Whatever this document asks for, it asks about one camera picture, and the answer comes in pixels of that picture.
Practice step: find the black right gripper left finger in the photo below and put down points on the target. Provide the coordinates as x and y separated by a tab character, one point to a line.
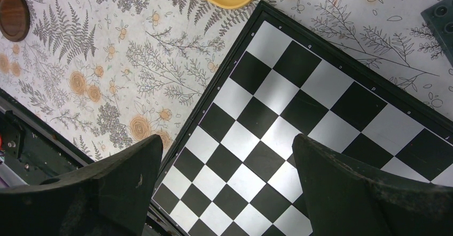
108	197

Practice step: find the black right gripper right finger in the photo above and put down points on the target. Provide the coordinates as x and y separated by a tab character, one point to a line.
345	196

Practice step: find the dark wood grain coaster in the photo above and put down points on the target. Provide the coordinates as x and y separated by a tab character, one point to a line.
15	20

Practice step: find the black white chessboard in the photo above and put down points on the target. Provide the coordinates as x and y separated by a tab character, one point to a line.
233	171

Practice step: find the floral tablecloth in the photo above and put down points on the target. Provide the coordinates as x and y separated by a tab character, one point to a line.
107	73

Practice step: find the dark grey toy brick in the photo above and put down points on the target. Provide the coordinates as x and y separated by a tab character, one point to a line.
438	18

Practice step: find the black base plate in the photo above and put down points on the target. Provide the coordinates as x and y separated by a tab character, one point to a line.
31	151

